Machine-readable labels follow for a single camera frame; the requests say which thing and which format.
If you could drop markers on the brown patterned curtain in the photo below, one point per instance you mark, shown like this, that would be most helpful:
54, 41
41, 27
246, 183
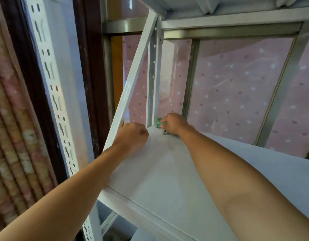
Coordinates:
9, 122

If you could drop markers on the pink dotted curtain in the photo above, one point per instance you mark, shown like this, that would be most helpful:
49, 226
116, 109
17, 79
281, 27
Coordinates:
232, 92

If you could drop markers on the white metal shelving rack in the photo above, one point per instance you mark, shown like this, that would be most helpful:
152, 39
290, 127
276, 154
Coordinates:
164, 178

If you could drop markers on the person's right forearm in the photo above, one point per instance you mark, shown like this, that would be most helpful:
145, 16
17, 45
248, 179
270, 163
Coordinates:
244, 193

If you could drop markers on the metal sliding window frame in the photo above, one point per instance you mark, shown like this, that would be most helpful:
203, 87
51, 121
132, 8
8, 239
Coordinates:
279, 97

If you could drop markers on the person's right hand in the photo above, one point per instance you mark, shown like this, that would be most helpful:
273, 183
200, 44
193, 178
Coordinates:
177, 124

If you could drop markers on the person's left forearm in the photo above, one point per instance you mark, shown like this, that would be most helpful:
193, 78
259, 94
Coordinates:
64, 198

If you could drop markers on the green cleaning cloth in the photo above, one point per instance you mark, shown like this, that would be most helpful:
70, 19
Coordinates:
158, 122

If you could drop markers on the person's left hand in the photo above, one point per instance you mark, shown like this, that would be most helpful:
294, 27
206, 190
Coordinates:
130, 139

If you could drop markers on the dark brown door frame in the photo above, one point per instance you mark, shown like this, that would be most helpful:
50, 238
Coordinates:
31, 77

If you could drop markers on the dark brown window surround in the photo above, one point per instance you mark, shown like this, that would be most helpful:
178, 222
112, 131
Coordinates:
91, 72

